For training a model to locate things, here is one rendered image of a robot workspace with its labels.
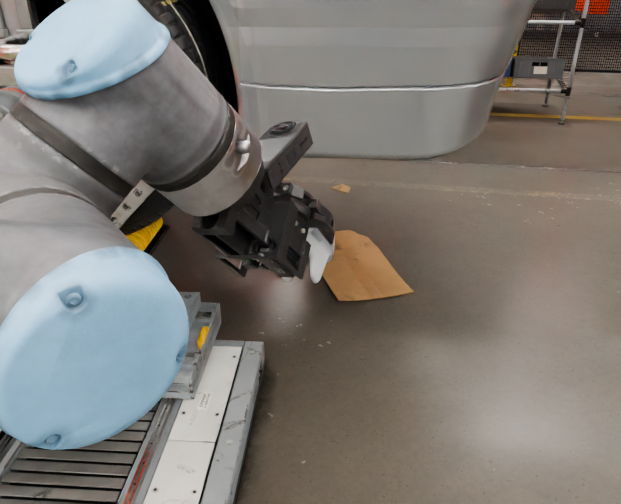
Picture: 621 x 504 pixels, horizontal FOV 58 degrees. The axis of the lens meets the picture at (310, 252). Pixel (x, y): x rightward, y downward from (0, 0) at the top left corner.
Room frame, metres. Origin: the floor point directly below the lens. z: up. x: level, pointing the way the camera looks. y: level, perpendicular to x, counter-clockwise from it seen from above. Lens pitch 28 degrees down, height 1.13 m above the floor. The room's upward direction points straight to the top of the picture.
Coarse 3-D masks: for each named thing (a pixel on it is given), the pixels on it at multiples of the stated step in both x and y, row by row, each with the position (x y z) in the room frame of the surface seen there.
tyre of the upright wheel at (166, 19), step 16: (144, 0) 1.20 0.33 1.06; (160, 0) 1.24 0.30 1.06; (176, 0) 1.32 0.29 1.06; (160, 16) 1.20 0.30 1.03; (176, 16) 1.26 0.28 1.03; (192, 16) 1.36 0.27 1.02; (176, 32) 1.20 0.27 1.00; (192, 32) 1.29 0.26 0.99; (192, 48) 1.24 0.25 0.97; (208, 48) 1.35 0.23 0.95; (208, 64) 1.31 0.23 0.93; (144, 208) 1.20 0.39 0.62; (160, 208) 1.20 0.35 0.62; (128, 224) 1.20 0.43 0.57; (144, 224) 1.20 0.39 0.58
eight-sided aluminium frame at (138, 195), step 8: (64, 0) 1.12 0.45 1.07; (144, 184) 1.12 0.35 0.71; (136, 192) 1.13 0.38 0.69; (144, 192) 1.12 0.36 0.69; (128, 200) 1.12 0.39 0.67; (136, 200) 1.12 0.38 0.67; (144, 200) 1.12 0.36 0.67; (120, 208) 1.12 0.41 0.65; (128, 208) 1.12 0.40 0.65; (136, 208) 1.12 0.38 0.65; (112, 216) 1.12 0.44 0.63; (120, 216) 1.12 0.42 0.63; (128, 216) 1.12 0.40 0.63; (120, 224) 1.12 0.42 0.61
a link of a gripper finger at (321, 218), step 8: (304, 200) 0.51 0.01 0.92; (312, 200) 0.50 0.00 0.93; (312, 208) 0.50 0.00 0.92; (320, 208) 0.50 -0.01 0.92; (312, 216) 0.50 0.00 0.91; (320, 216) 0.50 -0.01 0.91; (328, 216) 0.51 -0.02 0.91; (312, 224) 0.51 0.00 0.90; (320, 224) 0.51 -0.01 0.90; (328, 224) 0.51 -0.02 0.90; (328, 232) 0.53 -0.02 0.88; (328, 240) 0.53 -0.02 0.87
